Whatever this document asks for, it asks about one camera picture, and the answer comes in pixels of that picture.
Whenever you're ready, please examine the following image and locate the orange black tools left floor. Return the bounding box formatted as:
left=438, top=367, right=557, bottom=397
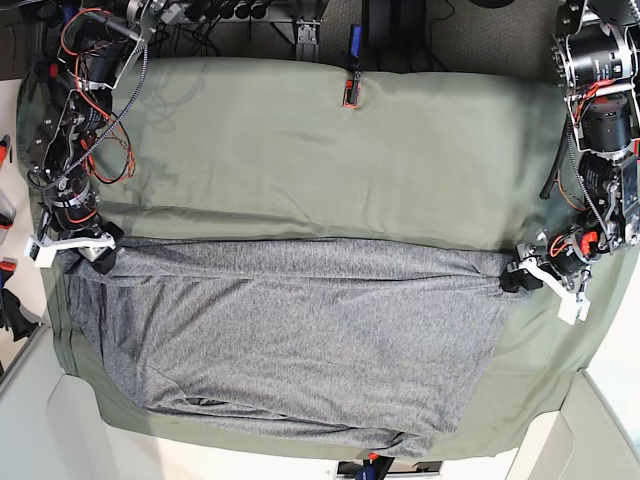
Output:
left=1, top=192, right=38, bottom=342

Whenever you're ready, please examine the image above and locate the blue orange clamp top centre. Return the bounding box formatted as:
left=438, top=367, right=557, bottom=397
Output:
left=342, top=24, right=362, bottom=108

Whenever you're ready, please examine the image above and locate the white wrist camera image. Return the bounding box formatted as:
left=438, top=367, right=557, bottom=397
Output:
left=24, top=236, right=58, bottom=269
left=558, top=297, right=591, bottom=325

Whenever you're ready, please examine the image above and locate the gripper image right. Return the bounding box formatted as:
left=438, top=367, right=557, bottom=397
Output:
left=499, top=227, right=600, bottom=299

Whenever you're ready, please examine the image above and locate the aluminium frame bracket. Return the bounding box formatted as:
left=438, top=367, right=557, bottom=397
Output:
left=295, top=20, right=320, bottom=63

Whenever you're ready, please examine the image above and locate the red handled tool left edge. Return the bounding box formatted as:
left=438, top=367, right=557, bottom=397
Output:
left=0, top=134, right=12, bottom=167

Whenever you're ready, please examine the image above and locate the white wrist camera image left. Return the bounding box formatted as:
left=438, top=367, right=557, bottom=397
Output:
left=24, top=236, right=58, bottom=269

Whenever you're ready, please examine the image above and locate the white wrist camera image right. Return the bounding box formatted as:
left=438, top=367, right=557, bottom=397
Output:
left=558, top=297, right=591, bottom=325

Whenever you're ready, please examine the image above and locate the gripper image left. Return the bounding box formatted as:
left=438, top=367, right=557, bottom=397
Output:
left=31, top=187, right=124, bottom=275

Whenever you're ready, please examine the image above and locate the orange blue clamp bottom centre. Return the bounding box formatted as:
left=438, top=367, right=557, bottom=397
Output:
left=355, top=453, right=395, bottom=480

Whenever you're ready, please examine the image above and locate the green table cloth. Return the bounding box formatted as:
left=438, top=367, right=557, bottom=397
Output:
left=43, top=57, right=638, bottom=460

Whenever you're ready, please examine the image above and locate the grey heathered T-shirt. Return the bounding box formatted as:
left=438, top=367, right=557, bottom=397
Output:
left=60, top=238, right=528, bottom=458

